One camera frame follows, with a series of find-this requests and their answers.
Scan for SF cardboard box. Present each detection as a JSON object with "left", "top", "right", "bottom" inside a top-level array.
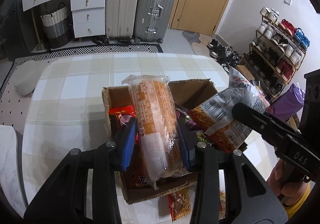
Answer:
[{"left": 102, "top": 79, "right": 217, "bottom": 204}]

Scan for person's right hand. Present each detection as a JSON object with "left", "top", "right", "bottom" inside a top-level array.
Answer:
[{"left": 267, "top": 159, "right": 305, "bottom": 205}]

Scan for purple snack bag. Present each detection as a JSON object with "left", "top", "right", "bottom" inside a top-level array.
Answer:
[{"left": 175, "top": 104, "right": 214, "bottom": 145}]

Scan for wooden shoe rack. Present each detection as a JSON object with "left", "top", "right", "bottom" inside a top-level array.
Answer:
[{"left": 242, "top": 7, "right": 310, "bottom": 101}]

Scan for clear orange cracker sleeve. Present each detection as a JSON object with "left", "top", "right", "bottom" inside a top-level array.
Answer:
[{"left": 121, "top": 75, "right": 183, "bottom": 190}]

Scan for noodle snack bag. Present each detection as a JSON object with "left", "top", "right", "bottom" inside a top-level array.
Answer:
[
  {"left": 167, "top": 188, "right": 226, "bottom": 222},
  {"left": 189, "top": 68, "right": 270, "bottom": 153}
]

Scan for noodle snack bag front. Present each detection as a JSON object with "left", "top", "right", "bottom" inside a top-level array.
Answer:
[{"left": 167, "top": 188, "right": 226, "bottom": 222}]

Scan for red snack packet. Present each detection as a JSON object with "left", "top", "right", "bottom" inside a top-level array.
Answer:
[{"left": 109, "top": 105, "right": 136, "bottom": 128}]

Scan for grey round pouf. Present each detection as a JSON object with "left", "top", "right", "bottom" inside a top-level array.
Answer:
[{"left": 12, "top": 61, "right": 41, "bottom": 96}]

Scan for white drawer desk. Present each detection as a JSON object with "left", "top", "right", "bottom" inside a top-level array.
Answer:
[{"left": 22, "top": 0, "right": 107, "bottom": 39}]

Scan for silver suitcase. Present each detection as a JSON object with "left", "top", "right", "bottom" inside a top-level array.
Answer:
[{"left": 133, "top": 0, "right": 174, "bottom": 43}]

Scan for beige suitcase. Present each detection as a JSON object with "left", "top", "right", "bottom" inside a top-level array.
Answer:
[{"left": 105, "top": 0, "right": 138, "bottom": 39}]

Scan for woven laundry basket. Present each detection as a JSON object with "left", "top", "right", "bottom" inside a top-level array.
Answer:
[{"left": 41, "top": 2, "right": 72, "bottom": 49}]

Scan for yellow sleeve forearm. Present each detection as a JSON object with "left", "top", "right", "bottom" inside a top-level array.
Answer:
[{"left": 283, "top": 183, "right": 311, "bottom": 219}]

